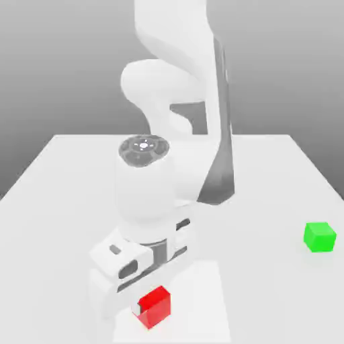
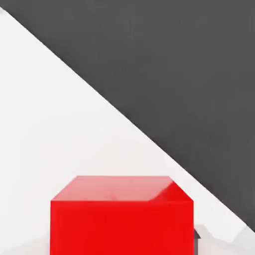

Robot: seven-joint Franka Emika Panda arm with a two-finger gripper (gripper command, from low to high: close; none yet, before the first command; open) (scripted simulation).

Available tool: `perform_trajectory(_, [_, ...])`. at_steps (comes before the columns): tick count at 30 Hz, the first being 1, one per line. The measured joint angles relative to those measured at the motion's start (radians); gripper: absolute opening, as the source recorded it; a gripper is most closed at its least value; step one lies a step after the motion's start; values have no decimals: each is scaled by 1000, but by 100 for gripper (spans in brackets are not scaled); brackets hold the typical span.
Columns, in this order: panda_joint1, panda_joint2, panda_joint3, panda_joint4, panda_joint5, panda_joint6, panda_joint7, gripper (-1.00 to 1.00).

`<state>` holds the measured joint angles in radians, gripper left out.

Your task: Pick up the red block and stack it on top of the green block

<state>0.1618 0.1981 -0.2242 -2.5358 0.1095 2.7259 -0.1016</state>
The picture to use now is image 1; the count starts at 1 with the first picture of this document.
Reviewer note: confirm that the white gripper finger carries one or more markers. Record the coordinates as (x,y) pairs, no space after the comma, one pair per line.
(136,308)

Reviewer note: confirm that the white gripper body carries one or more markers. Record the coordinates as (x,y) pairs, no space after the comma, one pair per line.
(113,302)

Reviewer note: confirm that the small red cube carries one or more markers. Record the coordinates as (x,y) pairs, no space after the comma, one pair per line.
(157,303)

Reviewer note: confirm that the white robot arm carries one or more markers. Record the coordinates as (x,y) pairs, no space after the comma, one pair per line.
(145,188)

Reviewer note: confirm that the small green cube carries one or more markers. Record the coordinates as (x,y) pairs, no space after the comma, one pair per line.
(319,237)

